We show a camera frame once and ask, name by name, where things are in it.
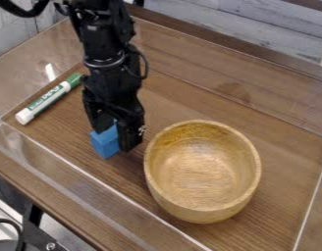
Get black metal table leg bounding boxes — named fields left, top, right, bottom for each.
left=26, top=204, right=44, bottom=226

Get clear acrylic tray enclosure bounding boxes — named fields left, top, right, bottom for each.
left=0, top=9, right=322, bottom=251

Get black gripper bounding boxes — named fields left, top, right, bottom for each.
left=82, top=53, right=145, bottom=152

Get black cable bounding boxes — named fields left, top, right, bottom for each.
left=0, top=218, right=25, bottom=251

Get green and white marker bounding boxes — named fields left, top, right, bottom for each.
left=16, top=73, right=81, bottom=126

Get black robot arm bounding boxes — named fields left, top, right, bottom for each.
left=64, top=0, right=149, bottom=152

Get brown wooden bowl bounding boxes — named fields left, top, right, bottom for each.
left=144, top=120, right=262, bottom=224

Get blue rectangular block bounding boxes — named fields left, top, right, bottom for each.
left=91, top=125, right=120, bottom=159

